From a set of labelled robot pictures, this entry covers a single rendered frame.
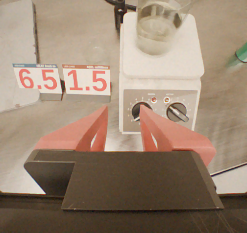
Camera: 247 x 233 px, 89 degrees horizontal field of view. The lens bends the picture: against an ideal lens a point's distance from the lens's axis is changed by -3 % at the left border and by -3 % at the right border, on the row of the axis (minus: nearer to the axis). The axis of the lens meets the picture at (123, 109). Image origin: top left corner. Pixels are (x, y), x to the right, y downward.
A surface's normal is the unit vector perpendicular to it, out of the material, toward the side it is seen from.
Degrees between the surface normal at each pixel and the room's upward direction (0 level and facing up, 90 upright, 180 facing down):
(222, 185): 0
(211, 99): 0
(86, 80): 40
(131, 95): 30
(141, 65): 0
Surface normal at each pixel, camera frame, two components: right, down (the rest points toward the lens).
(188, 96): -0.01, 0.27
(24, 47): 0.00, -0.25
